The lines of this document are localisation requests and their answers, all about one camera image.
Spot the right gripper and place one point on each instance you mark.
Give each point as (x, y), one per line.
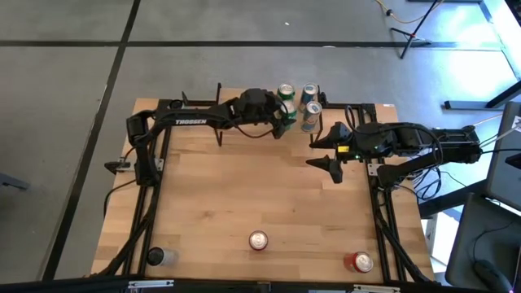
(374, 142)

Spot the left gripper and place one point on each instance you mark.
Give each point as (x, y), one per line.
(256, 106)

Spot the green soda can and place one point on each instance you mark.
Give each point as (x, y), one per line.
(286, 92)
(288, 109)

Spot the pale blue Red Bull can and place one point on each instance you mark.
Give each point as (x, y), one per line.
(312, 116)

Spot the blue silver Red Bull can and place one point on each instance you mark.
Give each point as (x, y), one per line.
(309, 93)

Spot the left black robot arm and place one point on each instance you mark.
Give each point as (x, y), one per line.
(191, 121)

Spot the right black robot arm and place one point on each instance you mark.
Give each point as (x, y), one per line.
(447, 142)

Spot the small silver plate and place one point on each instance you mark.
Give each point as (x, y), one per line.
(158, 164)
(372, 169)

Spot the red soda can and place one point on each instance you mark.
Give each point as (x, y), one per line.
(358, 262)

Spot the red Fanta strawberry can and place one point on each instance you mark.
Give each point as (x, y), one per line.
(258, 240)

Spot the black desk leg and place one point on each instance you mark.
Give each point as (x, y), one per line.
(447, 202)
(482, 102)

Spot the black tripod stand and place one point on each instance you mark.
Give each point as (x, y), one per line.
(413, 36)

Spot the grey desk surface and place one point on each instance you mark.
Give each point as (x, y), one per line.
(506, 158)
(480, 232)

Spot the black clamp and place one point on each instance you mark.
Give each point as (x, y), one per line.
(118, 166)

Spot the black computer mouse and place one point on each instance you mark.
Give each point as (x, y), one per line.
(490, 274)

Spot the black aluminium table frame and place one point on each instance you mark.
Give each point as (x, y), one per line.
(191, 103)

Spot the long silver bracket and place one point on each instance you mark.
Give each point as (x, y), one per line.
(376, 288)
(150, 283)

